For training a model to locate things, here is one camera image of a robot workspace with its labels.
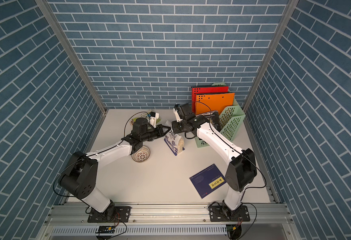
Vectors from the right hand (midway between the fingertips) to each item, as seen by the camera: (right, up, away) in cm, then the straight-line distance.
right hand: (175, 126), depth 84 cm
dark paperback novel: (+23, +5, +7) cm, 25 cm away
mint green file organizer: (+15, -12, +12) cm, 23 cm away
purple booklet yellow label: (+18, -31, +1) cm, 36 cm away
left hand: (-1, -2, -1) cm, 2 cm away
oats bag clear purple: (-1, -9, +3) cm, 10 cm away
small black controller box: (-34, -50, -12) cm, 62 cm away
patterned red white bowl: (-22, -18, +10) cm, 30 cm away
